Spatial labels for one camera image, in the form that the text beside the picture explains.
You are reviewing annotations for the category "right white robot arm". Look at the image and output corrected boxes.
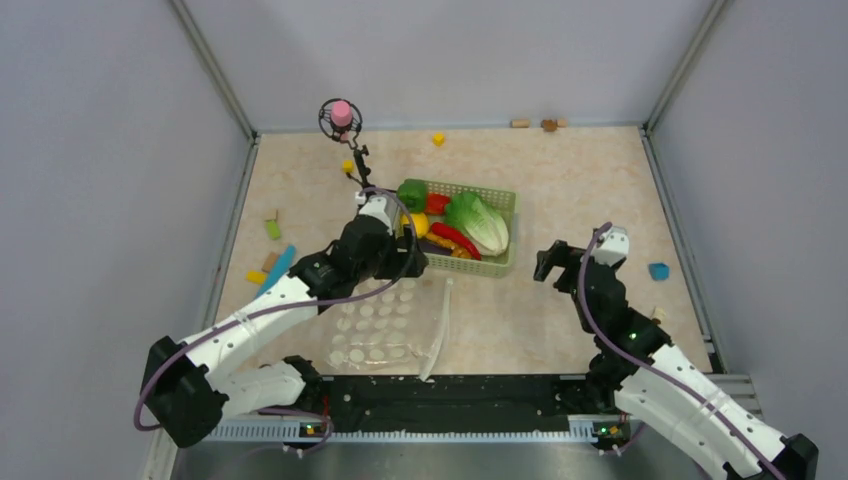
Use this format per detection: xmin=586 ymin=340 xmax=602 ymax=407
xmin=533 ymin=240 xmax=819 ymax=479

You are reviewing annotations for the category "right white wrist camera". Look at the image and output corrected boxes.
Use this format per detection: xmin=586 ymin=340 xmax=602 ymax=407
xmin=591 ymin=226 xmax=630 ymax=269

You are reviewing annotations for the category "yellow wooden block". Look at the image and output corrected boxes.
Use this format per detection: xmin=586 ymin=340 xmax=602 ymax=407
xmin=245 ymin=271 xmax=268 ymax=285

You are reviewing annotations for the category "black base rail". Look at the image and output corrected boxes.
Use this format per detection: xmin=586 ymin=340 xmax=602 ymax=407
xmin=293 ymin=374 xmax=631 ymax=441

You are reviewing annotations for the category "blue cylinder toy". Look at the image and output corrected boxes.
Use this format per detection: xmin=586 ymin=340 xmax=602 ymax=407
xmin=256 ymin=245 xmax=296 ymax=297

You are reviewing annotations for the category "small tan wooden block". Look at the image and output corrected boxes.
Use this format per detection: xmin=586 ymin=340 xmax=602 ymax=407
xmin=263 ymin=208 xmax=279 ymax=222

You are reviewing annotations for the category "brown cork piece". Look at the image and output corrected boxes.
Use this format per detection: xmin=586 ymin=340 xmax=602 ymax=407
xmin=540 ymin=119 xmax=559 ymax=132

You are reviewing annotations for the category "green toy bell pepper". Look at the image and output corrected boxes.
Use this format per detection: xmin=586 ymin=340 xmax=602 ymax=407
xmin=396 ymin=178 xmax=429 ymax=213

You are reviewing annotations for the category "red toy chili pepper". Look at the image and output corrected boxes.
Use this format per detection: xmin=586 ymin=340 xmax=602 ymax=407
xmin=431 ymin=222 xmax=482 ymax=260

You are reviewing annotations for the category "green wooden block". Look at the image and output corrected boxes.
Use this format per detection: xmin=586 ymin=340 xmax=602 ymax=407
xmin=264 ymin=220 xmax=282 ymax=241

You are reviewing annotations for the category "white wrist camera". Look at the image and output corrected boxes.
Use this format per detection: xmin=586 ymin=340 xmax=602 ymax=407
xmin=355 ymin=191 xmax=399 ymax=232
xmin=591 ymin=226 xmax=630 ymax=269

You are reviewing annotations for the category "brown wooden block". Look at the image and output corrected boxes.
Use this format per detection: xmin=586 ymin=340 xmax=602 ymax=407
xmin=261 ymin=252 xmax=280 ymax=273

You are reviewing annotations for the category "green toy cabbage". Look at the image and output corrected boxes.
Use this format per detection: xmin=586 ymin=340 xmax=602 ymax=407
xmin=444 ymin=192 xmax=509 ymax=256

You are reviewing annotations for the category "pink microphone on tripod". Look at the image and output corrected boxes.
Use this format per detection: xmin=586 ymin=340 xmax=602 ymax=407
xmin=318 ymin=98 xmax=373 ymax=188

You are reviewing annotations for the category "light green plastic basket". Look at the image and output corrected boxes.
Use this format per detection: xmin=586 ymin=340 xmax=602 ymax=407
xmin=420 ymin=179 xmax=519 ymax=278

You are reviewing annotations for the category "clear zip top bag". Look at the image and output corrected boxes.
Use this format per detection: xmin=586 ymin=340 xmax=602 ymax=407
xmin=325 ymin=274 xmax=454 ymax=382

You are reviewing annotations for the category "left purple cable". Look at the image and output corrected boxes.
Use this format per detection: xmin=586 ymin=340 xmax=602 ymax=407
xmin=133 ymin=187 xmax=419 ymax=433

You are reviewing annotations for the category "red orange toy pepper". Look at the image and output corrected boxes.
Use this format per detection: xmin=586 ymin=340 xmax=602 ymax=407
xmin=424 ymin=193 xmax=451 ymax=216

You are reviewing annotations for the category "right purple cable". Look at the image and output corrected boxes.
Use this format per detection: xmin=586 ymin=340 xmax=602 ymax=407
xmin=576 ymin=221 xmax=790 ymax=480

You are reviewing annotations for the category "yellow toy lemon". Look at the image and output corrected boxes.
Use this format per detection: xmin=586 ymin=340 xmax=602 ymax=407
xmin=397 ymin=213 xmax=430 ymax=239

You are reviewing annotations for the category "blue toy block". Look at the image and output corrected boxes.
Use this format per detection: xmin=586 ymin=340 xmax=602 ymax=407
xmin=648 ymin=262 xmax=671 ymax=282

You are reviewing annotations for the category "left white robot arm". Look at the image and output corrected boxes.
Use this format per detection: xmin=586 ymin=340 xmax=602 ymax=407
xmin=140 ymin=214 xmax=428 ymax=448

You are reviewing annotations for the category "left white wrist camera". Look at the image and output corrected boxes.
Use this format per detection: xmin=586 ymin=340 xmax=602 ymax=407
xmin=355 ymin=191 xmax=399 ymax=232

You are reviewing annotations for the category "purple cable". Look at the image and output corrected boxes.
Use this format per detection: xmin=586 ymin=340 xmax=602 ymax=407
xmin=133 ymin=187 xmax=419 ymax=433
xmin=576 ymin=221 xmax=790 ymax=480

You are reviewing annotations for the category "purple toy eggplant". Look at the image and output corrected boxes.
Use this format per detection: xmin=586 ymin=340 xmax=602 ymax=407
xmin=418 ymin=238 xmax=452 ymax=257

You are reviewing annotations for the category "orange toy ginger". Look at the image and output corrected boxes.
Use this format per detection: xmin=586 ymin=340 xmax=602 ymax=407
xmin=424 ymin=232 xmax=472 ymax=259

